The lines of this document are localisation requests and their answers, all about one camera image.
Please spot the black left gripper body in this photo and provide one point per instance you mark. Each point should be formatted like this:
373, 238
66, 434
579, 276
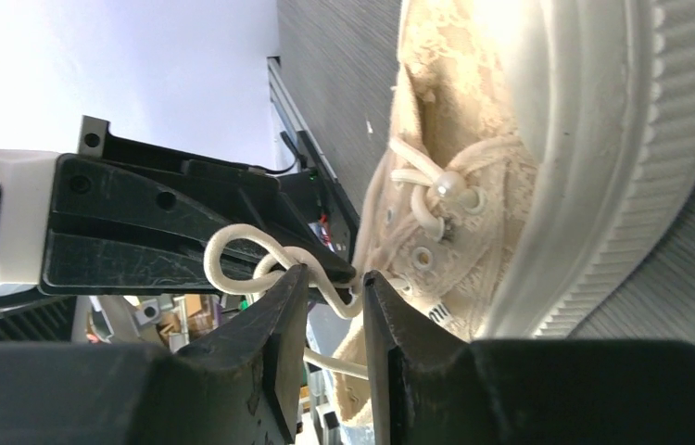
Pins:
26, 182

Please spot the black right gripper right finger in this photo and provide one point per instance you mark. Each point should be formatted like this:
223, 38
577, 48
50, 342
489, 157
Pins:
430, 387

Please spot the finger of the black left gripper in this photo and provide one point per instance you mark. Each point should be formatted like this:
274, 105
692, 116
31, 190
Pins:
118, 229

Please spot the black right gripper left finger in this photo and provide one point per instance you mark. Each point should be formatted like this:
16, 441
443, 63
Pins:
238, 384

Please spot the beige sneaker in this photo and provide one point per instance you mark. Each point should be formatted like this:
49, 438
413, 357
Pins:
537, 151

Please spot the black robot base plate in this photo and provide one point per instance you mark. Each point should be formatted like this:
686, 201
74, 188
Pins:
319, 196

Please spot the aluminium front rail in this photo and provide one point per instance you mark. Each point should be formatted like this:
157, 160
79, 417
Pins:
290, 114

